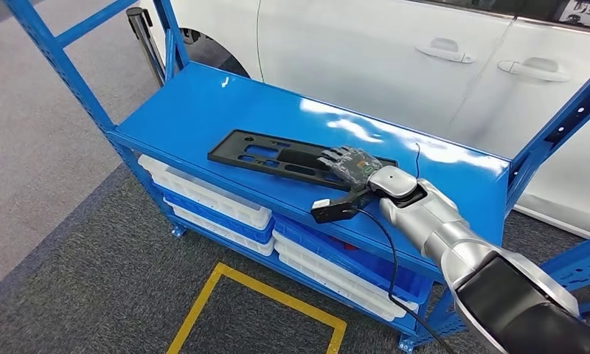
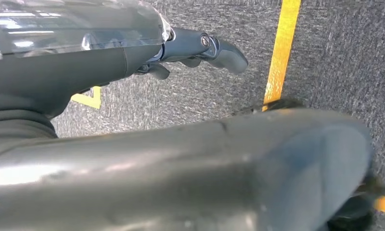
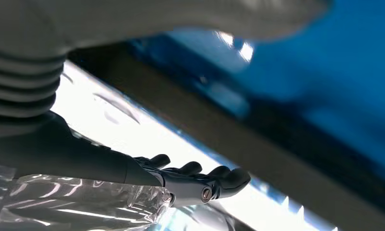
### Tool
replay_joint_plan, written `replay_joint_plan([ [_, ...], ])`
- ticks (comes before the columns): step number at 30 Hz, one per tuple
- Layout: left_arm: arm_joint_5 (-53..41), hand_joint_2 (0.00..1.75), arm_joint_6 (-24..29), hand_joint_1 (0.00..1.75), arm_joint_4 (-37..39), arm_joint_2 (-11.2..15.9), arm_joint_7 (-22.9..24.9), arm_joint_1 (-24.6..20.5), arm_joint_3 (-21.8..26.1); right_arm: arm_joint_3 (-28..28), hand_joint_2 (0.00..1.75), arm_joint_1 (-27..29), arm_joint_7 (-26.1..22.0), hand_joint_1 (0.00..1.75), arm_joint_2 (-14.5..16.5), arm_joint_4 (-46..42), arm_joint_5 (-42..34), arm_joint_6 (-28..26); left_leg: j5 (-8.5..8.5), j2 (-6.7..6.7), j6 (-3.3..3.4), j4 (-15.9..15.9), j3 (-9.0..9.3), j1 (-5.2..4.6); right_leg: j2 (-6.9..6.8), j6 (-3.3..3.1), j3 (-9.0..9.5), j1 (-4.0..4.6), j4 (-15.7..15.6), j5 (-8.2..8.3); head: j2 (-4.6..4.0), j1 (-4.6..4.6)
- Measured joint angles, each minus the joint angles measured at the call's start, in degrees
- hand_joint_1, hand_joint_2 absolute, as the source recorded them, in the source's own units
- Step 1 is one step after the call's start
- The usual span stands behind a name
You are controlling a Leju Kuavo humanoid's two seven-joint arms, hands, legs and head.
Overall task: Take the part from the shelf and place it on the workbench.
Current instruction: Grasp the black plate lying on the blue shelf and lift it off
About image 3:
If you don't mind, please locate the blue metal shelf rack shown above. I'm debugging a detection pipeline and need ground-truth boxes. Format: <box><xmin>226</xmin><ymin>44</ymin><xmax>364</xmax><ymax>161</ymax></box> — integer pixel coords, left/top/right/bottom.
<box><xmin>51</xmin><ymin>0</ymin><xmax>385</xmax><ymax>231</ymax></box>

